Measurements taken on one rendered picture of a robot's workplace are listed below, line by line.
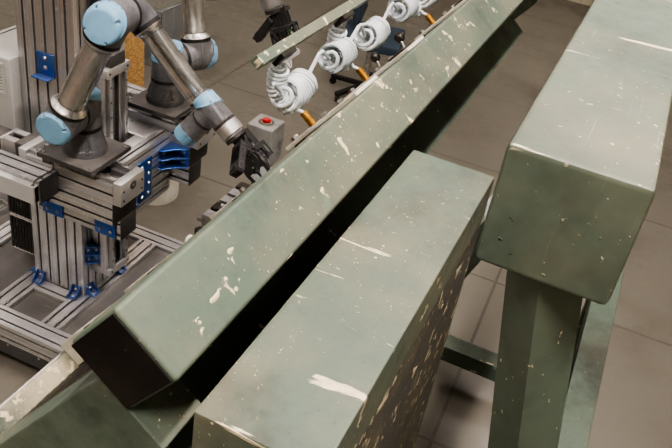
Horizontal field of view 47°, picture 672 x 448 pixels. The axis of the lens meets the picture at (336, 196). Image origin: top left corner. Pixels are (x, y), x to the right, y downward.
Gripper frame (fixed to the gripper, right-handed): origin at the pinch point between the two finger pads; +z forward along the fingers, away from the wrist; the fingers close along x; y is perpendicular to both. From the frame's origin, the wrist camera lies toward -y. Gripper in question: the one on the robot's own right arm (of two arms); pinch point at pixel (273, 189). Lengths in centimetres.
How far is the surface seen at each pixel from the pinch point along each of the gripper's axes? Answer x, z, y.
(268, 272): -82, 2, -110
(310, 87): -69, -14, -56
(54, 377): 38, 0, -70
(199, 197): 161, -14, 140
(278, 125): 45, -16, 84
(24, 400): 38, 0, -80
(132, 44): 143, -104, 158
